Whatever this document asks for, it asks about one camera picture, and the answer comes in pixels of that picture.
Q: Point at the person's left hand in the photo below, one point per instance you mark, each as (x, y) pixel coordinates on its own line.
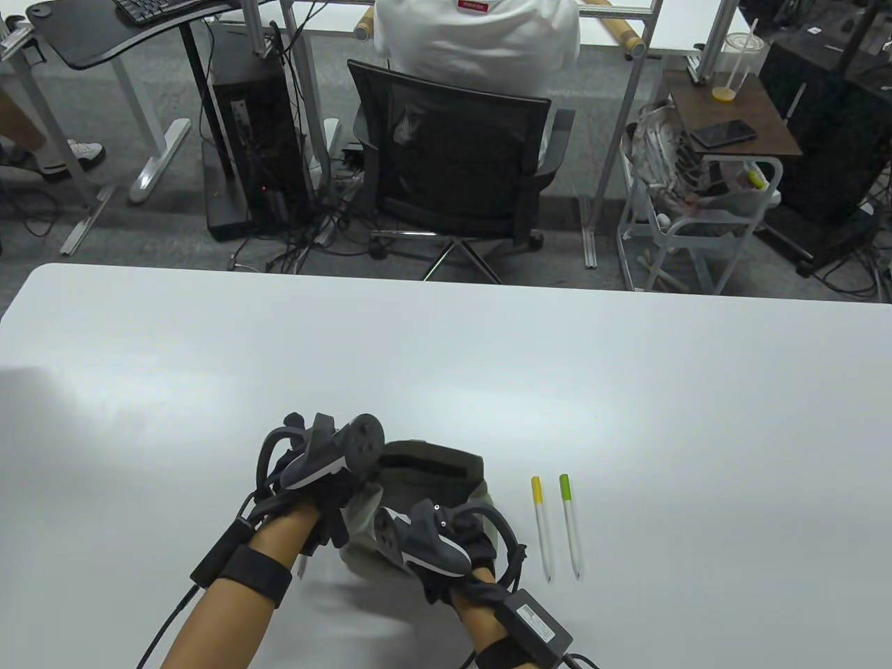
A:
(334, 498)

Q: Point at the person's right hand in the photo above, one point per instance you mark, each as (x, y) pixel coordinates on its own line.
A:
(477, 540)

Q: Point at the yellow white twist pen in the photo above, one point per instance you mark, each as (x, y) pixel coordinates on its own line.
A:
(541, 529)

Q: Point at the olive green fabric pencil pouch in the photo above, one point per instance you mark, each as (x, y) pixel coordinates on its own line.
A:
(432, 474)

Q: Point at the green white twist pen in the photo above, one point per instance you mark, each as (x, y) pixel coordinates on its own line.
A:
(570, 529)

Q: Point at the person's right forearm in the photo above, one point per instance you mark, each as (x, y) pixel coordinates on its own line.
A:
(481, 617)

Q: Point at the person's left forearm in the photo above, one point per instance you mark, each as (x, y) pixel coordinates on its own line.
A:
(286, 536)

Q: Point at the black right hand controller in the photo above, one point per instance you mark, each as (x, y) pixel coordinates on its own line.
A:
(425, 536)

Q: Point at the black hand controller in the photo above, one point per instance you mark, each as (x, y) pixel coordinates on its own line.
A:
(362, 442)
(425, 536)

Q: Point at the black left hand controller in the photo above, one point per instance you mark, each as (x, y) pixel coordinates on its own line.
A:
(362, 442)

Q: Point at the black right wrist sensor box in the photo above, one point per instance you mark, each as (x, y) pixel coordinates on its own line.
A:
(533, 620)

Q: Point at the black wrist sensor box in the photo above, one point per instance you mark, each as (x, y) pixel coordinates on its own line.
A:
(219, 554)
(533, 620)

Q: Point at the black left wrist sensor box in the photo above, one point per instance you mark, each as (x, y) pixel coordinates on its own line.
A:
(219, 554)

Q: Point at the black mesh office chair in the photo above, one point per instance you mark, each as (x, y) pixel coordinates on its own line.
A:
(453, 160)

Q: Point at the black computer tower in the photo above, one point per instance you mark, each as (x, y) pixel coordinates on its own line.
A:
(258, 139)

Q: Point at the white rolling cart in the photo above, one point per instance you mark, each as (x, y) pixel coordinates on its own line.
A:
(700, 233)

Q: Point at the clear plastic bag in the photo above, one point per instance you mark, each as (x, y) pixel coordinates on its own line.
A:
(651, 153)

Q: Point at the white shoe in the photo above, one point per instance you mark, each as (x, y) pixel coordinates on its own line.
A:
(77, 159)

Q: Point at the small yellow green item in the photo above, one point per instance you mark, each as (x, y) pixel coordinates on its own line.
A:
(757, 178)

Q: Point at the black smartphone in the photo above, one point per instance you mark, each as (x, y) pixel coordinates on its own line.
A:
(723, 133)

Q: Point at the brown wooden side table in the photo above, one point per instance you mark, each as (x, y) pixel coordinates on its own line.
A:
(739, 104)

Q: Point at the black keyboard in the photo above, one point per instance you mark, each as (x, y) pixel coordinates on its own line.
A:
(150, 8)

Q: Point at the black curved standing desk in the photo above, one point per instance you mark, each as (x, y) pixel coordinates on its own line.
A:
(83, 38)

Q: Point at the brown cardboard tube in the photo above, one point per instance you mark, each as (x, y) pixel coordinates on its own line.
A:
(624, 35)

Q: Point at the black equipment case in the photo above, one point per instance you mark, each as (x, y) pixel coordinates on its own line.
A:
(836, 139)

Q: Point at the clear plastic cup with straw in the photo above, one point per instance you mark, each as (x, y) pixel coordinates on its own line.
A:
(739, 63)

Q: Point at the long white desk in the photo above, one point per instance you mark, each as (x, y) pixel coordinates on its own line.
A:
(676, 31)

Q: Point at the aluminium frame with foot rail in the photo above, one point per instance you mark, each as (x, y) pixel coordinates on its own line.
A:
(87, 219)

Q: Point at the aluminium frame post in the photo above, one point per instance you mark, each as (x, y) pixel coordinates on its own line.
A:
(613, 139)
(261, 28)
(718, 35)
(306, 104)

